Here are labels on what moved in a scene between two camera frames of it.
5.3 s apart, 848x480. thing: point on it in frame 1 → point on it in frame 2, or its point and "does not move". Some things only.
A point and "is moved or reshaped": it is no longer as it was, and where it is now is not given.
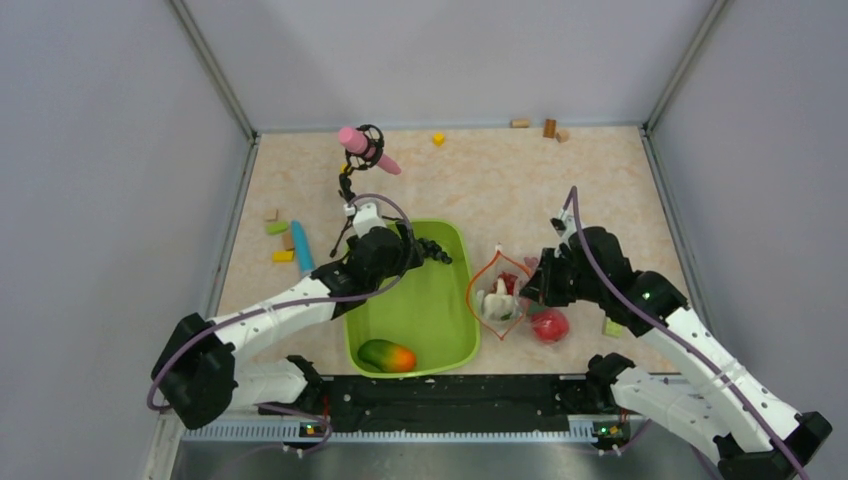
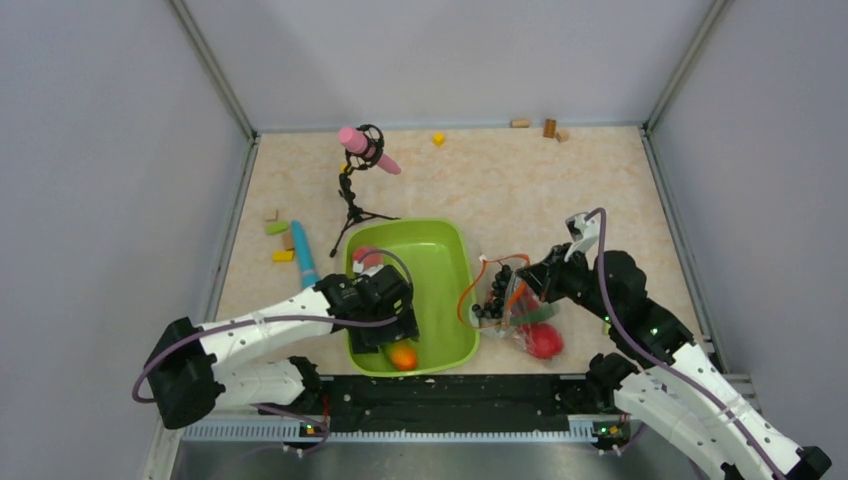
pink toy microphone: (356, 141) does not move
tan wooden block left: (288, 241) does not move
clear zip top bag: (494, 292) is moved or reshaped
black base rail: (461, 403) does not move
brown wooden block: (550, 128) does not move
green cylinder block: (276, 227) does not move
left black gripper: (403, 254) → (365, 341)
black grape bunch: (434, 250) → (495, 307)
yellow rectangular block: (283, 256) does not move
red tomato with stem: (549, 325) → (544, 341)
